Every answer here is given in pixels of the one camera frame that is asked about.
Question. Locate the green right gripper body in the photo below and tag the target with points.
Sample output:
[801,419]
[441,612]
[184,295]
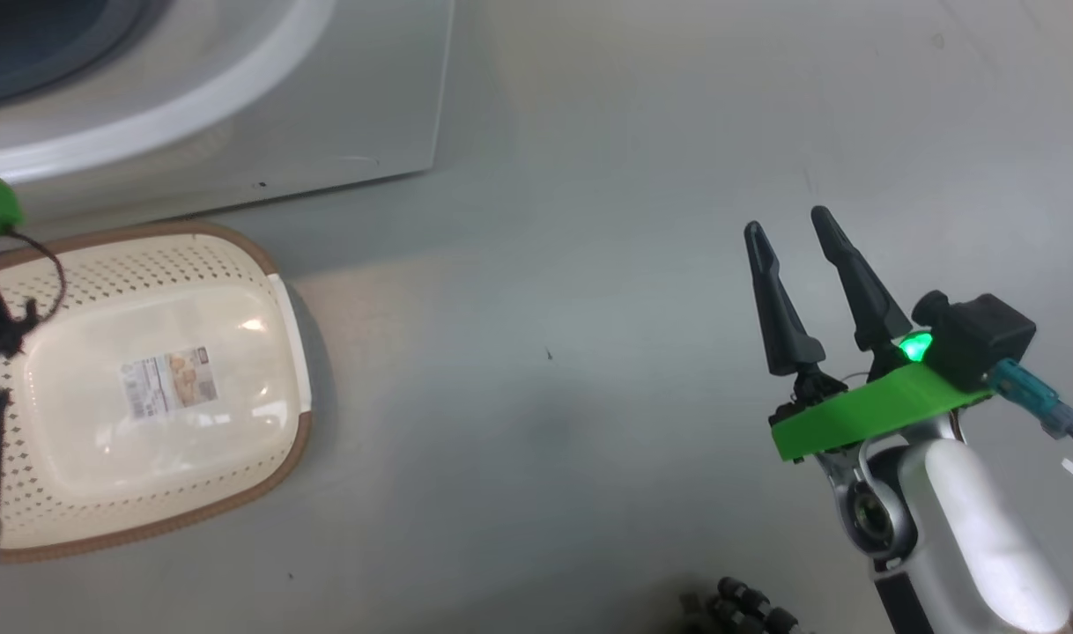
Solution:
[871,409]

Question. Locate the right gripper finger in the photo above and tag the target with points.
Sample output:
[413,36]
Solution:
[788,335]
[871,317]

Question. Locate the white front-load washing machine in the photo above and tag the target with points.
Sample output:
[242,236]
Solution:
[369,106]

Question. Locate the paper label inside basket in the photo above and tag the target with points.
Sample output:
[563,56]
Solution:
[168,383]

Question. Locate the cream perforated laundry basket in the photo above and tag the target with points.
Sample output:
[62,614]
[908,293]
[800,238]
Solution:
[149,493]

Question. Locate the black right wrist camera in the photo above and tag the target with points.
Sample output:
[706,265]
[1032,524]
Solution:
[981,339]

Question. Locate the teal right camera connector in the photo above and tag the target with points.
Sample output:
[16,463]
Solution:
[1030,396]

